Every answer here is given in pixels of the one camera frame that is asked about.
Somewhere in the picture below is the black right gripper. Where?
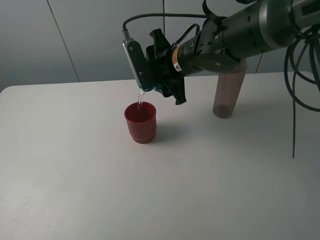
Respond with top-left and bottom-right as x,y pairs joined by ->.
146,28 -> 187,105

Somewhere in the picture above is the red plastic cup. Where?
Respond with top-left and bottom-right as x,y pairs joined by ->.
124,102 -> 157,144

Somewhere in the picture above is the teal transparent plastic cup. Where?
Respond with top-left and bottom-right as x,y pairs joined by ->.
141,84 -> 163,92

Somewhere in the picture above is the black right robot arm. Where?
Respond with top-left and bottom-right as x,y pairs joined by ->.
139,0 -> 320,105

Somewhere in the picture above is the smoky transparent water bottle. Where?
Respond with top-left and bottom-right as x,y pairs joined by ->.
212,59 -> 248,119

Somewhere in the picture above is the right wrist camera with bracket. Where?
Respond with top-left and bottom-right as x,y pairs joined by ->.
122,39 -> 155,89

